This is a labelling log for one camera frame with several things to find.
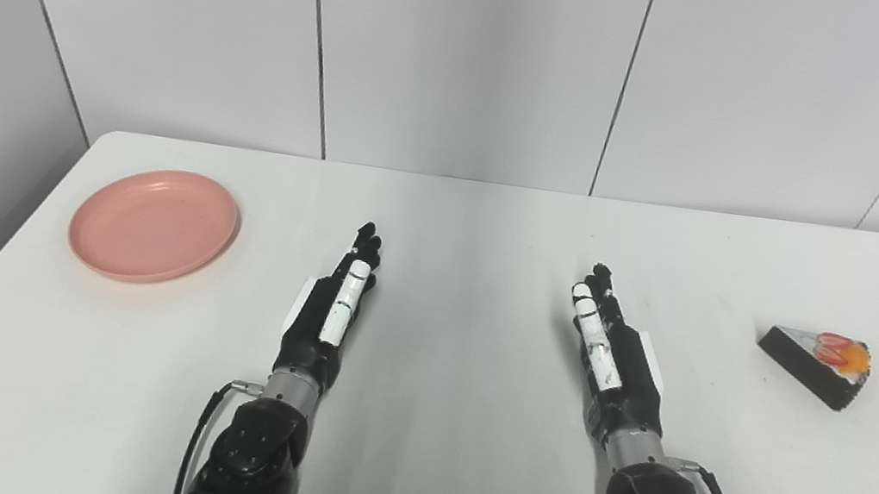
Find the pink round plate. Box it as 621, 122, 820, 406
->
61, 156, 247, 298

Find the chocolate cake slice with fruit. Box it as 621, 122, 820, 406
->
749, 322, 876, 416

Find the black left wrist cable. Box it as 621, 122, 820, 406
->
171, 371, 266, 494

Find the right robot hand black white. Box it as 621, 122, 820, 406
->
549, 259, 688, 455

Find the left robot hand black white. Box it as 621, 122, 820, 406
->
271, 211, 388, 397

